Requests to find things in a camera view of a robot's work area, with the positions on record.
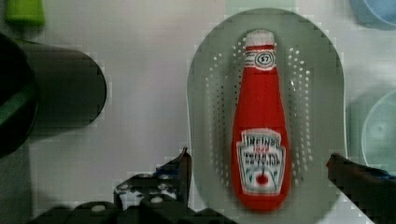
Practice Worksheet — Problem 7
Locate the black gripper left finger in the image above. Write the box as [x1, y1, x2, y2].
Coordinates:
[27, 148, 236, 224]

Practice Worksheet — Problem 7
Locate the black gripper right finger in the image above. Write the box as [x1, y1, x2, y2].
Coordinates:
[326, 153, 396, 224]

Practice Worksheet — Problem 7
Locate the plush red ketchup bottle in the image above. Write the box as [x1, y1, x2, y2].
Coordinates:
[231, 29, 291, 212]

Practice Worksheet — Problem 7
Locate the grey oval strainer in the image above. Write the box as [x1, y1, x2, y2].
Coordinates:
[187, 8, 346, 224]

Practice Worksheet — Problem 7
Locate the pale green bowl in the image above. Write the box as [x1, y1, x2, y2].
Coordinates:
[346, 90, 396, 175]

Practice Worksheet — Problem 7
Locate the black round pan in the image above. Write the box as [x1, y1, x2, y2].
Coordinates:
[1, 35, 107, 157]

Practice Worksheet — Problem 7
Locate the blue plastic cup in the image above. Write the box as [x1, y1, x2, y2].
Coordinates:
[349, 0, 396, 30]

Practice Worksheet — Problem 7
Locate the green squeeze bottle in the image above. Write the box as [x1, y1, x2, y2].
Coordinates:
[6, 0, 45, 26]

